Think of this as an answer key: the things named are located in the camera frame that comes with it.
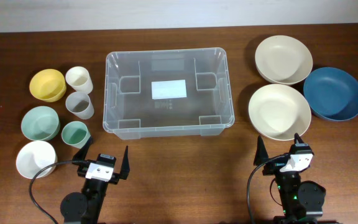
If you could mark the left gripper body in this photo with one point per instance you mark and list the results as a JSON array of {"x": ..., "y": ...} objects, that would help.
[{"x": 115, "y": 178}]

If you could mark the mint green bowl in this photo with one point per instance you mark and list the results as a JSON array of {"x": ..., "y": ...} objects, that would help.
[{"x": 40, "y": 124}]

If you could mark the mint green cup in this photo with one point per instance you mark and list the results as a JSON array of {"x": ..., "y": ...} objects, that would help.
[{"x": 75, "y": 134}]

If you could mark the beige bowl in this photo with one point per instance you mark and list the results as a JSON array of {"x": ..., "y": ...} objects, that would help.
[
  {"x": 279, "y": 112},
  {"x": 283, "y": 59}
]

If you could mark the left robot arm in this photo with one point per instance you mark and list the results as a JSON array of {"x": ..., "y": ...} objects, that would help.
[{"x": 85, "y": 206}]

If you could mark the cream cup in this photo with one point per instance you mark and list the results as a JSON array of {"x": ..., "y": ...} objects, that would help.
[{"x": 79, "y": 79}]

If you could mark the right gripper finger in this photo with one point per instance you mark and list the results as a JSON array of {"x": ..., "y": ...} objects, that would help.
[
  {"x": 261, "y": 154},
  {"x": 297, "y": 139}
]

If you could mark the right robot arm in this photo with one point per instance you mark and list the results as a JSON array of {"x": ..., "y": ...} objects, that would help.
[{"x": 302, "y": 202}]

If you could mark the clear plastic storage bin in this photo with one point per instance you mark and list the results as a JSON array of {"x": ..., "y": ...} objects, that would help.
[{"x": 131, "y": 113}]

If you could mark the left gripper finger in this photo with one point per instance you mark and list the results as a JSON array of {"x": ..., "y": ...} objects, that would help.
[
  {"x": 80, "y": 156},
  {"x": 125, "y": 167}
]

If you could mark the dark blue bowl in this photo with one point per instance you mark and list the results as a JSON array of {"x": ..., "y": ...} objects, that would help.
[{"x": 332, "y": 94}]

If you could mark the translucent grey cup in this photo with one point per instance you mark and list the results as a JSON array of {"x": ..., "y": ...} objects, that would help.
[{"x": 80, "y": 105}]

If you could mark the yellow bowl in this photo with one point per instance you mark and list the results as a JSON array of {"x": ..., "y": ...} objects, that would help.
[{"x": 48, "y": 85}]

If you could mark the white label in bin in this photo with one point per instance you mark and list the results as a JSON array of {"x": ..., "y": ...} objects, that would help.
[{"x": 169, "y": 89}]

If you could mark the white bowl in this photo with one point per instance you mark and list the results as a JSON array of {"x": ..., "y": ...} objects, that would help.
[{"x": 33, "y": 157}]

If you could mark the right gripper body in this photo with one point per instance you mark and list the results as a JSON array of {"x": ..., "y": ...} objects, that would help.
[{"x": 273, "y": 166}]

